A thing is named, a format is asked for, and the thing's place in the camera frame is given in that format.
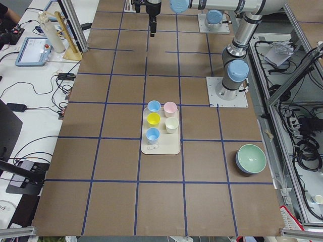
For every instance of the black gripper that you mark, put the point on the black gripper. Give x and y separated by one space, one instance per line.
153 8

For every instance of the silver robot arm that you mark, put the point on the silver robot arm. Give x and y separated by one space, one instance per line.
214 19
236 70

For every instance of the blue cup near front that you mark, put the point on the blue cup near front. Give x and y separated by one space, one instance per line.
154 106

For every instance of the pink cup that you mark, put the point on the pink cup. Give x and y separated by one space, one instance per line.
170 109

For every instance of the yellow cup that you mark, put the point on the yellow cup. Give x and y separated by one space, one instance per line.
153 119

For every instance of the cream cup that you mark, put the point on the cream cup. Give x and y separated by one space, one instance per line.
171 124

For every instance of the blue cup at tray end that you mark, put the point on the blue cup at tray end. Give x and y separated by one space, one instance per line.
152 135

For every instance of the wooden mug tree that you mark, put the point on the wooden mug tree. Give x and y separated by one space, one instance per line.
72 52

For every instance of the blue teach pendant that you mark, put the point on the blue teach pendant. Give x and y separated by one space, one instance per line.
34 52

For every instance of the beige plastic tray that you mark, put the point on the beige plastic tray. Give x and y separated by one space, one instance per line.
167 143

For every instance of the black power adapter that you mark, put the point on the black power adapter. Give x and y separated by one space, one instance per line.
15 107

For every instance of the blue-grey bowl underneath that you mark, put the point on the blue-grey bowl underneath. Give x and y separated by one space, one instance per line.
243 161

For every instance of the green bowl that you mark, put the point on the green bowl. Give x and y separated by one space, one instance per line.
257 157

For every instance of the white wire cup rack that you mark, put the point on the white wire cup rack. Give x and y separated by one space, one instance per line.
129 7

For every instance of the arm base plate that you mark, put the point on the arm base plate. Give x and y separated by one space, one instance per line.
206 27
240 101

